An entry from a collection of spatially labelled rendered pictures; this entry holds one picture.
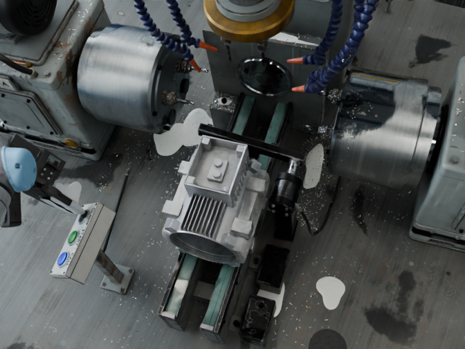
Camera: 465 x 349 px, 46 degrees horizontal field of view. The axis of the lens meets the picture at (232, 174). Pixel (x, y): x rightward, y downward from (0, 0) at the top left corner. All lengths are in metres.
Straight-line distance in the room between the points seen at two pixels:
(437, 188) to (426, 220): 0.16
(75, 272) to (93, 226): 0.10
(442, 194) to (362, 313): 0.35
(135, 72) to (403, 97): 0.59
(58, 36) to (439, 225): 1.00
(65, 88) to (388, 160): 0.76
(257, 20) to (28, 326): 0.92
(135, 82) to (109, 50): 0.10
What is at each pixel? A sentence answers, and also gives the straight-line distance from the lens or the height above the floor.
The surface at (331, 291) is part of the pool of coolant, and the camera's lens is 1.37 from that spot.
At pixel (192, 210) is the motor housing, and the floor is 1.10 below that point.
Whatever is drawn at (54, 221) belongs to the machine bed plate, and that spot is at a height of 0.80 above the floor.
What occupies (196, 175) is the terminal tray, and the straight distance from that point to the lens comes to 1.15.
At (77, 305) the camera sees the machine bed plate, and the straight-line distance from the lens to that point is 1.46.
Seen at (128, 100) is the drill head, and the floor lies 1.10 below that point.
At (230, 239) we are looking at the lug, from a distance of 1.11.
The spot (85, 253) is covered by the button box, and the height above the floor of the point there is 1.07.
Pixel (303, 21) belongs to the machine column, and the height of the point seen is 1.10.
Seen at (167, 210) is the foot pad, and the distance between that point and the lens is 1.17.
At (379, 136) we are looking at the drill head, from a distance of 1.17.
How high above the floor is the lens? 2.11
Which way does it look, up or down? 61 degrees down
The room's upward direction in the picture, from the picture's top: 12 degrees counter-clockwise
